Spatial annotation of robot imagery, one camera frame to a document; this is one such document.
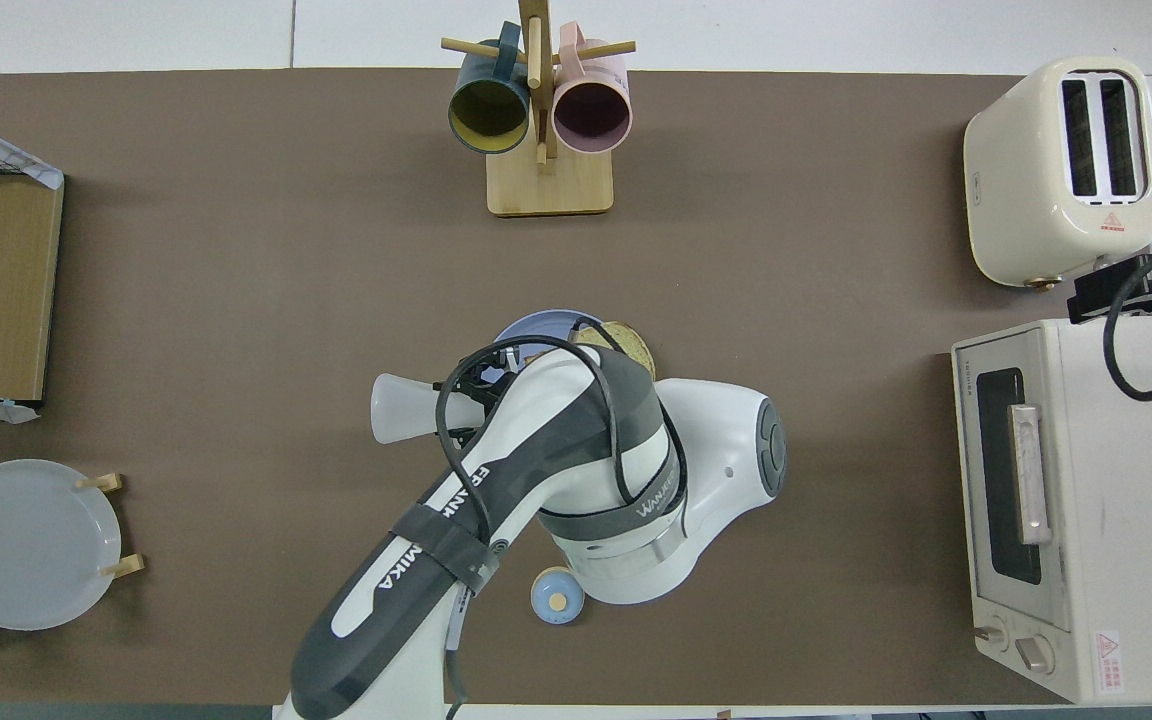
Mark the toasted bread slice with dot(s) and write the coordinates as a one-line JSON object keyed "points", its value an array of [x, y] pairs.
{"points": [[628, 345]]}

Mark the brown table mat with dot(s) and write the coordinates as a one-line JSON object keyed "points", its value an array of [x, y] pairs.
{"points": [[836, 450]]}

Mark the white toaster oven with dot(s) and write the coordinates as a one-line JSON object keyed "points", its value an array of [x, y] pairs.
{"points": [[1136, 550]]}

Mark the teal mug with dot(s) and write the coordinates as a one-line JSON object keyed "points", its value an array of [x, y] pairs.
{"points": [[489, 115]]}

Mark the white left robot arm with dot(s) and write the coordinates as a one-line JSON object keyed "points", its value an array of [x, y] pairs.
{"points": [[576, 450]]}

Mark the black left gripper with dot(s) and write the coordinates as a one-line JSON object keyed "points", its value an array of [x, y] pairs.
{"points": [[499, 367]]}

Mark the blue round plate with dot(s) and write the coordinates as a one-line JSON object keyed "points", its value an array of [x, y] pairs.
{"points": [[536, 325]]}

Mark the wooden mug tree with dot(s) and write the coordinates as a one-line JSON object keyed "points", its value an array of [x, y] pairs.
{"points": [[548, 185]]}

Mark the translucent squeeze bottle blue cap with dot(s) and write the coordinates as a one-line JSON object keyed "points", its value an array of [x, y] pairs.
{"points": [[401, 410]]}

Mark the small blue jar wooden knob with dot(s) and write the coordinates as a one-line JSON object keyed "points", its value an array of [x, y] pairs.
{"points": [[556, 605]]}

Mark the wooden plate rack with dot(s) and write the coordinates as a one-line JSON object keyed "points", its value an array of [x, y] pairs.
{"points": [[126, 566]]}

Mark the cream two-slot toaster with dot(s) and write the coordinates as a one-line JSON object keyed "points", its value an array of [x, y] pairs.
{"points": [[1016, 180]]}

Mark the pink mug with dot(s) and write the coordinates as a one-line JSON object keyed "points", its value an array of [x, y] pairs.
{"points": [[591, 115]]}

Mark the grey plate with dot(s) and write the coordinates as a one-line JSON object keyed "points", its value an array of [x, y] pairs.
{"points": [[26, 545]]}

